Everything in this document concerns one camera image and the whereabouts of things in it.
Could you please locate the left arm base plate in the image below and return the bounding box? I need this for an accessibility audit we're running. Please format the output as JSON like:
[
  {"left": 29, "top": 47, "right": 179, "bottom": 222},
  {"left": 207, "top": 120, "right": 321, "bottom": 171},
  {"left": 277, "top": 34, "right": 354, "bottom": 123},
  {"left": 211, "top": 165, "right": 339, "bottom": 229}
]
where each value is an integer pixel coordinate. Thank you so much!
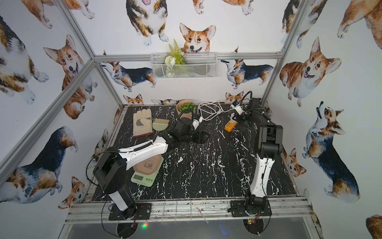
[{"left": 108, "top": 203, "right": 152, "bottom": 221}]

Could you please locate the orange power strip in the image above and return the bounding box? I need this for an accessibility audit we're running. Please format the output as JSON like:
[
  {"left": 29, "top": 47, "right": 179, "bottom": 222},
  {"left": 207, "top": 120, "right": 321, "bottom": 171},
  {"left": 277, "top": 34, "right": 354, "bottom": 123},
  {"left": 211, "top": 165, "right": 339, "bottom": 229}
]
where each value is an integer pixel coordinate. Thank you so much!
[{"left": 224, "top": 119, "right": 238, "bottom": 132}]

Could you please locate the pink bowl with panda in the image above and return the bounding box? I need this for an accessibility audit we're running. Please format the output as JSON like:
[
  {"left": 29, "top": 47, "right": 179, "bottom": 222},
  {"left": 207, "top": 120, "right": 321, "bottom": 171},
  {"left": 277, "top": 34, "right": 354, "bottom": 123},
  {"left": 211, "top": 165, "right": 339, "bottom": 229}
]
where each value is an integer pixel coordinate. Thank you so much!
[{"left": 133, "top": 154, "right": 162, "bottom": 175}]

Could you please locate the green artificial plant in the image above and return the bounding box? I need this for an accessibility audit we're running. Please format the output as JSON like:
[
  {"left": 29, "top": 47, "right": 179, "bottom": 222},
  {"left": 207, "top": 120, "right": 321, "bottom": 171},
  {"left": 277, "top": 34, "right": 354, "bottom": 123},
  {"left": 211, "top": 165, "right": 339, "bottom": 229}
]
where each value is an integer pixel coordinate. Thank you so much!
[{"left": 179, "top": 102, "right": 196, "bottom": 113}]

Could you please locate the pink plant pot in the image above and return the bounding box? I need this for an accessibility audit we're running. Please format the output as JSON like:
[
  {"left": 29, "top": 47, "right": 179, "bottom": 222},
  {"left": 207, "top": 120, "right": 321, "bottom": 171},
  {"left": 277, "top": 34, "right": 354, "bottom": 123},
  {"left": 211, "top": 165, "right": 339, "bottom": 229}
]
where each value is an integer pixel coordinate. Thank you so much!
[{"left": 176, "top": 100, "right": 196, "bottom": 119}]

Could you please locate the green hand brush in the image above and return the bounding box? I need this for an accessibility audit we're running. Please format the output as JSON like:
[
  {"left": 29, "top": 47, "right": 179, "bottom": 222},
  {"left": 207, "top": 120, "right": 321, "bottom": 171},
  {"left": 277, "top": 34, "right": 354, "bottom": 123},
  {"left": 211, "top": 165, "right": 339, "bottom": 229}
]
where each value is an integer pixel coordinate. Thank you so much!
[{"left": 152, "top": 119, "right": 170, "bottom": 131}]

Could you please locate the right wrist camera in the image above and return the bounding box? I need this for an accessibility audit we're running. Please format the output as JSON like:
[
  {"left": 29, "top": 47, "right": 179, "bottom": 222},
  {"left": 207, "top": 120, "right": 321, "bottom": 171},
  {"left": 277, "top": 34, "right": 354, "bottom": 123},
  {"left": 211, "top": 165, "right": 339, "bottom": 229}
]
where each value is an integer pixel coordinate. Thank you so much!
[{"left": 231, "top": 102, "right": 244, "bottom": 115}]

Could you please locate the white power strip cord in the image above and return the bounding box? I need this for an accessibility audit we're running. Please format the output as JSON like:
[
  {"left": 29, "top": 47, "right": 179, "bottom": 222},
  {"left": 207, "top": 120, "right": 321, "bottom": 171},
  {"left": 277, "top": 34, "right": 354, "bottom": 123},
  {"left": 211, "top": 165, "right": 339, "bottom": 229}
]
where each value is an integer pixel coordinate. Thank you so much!
[{"left": 196, "top": 101, "right": 236, "bottom": 122}]

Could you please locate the white wire wall basket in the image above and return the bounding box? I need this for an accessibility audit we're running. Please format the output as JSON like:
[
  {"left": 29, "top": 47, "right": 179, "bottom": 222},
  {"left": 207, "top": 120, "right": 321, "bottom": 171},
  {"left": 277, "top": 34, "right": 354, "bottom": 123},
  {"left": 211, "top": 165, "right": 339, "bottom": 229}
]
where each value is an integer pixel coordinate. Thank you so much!
[{"left": 150, "top": 53, "right": 217, "bottom": 79}]

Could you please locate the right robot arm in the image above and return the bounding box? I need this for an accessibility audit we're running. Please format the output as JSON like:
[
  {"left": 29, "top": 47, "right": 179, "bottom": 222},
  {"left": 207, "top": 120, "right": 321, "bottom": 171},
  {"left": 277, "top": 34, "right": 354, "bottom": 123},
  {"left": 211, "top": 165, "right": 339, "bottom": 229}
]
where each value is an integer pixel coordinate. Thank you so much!
[{"left": 244, "top": 98, "right": 283, "bottom": 216}]

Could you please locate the green electronic scale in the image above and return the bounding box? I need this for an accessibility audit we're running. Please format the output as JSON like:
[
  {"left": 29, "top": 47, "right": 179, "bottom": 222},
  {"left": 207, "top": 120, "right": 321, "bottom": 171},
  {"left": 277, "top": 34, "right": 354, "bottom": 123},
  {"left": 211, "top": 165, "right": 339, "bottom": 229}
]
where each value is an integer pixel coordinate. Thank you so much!
[{"left": 131, "top": 157, "right": 164, "bottom": 187}]

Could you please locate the fern and white flower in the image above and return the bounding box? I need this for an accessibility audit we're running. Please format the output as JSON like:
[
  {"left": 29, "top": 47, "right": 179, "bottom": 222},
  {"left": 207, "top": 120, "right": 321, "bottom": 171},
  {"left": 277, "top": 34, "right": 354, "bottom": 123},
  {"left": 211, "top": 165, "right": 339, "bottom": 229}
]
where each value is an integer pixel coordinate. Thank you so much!
[{"left": 164, "top": 40, "right": 186, "bottom": 78}]

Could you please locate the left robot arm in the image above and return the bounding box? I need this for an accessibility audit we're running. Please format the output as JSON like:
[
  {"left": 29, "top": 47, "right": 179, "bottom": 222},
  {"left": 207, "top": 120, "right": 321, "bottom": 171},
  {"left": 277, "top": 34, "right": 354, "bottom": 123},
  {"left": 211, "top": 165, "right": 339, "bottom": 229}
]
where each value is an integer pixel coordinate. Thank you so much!
[{"left": 93, "top": 118, "right": 210, "bottom": 219}]

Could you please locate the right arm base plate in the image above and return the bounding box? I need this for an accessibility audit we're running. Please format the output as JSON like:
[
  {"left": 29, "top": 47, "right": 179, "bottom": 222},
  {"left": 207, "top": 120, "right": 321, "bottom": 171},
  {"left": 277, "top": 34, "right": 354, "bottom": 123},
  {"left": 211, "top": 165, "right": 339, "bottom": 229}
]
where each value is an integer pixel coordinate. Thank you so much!
[{"left": 227, "top": 200, "right": 272, "bottom": 218}]

